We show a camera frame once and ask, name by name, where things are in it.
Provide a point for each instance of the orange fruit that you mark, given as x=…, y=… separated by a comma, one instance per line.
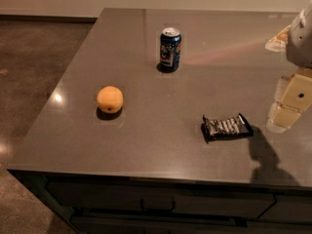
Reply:
x=110, y=99

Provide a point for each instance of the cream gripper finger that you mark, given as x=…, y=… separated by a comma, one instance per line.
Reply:
x=295, y=92
x=280, y=119

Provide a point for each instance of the black rxbar chocolate wrapper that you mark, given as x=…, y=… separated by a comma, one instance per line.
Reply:
x=228, y=129

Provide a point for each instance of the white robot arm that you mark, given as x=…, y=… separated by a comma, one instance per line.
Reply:
x=296, y=41

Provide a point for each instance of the dark drawer handle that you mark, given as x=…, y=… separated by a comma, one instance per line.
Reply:
x=162, y=205

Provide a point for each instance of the blue soda can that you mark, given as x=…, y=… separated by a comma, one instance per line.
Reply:
x=170, y=47

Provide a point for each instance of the dark cabinet drawer front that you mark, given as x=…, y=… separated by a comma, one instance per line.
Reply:
x=188, y=201

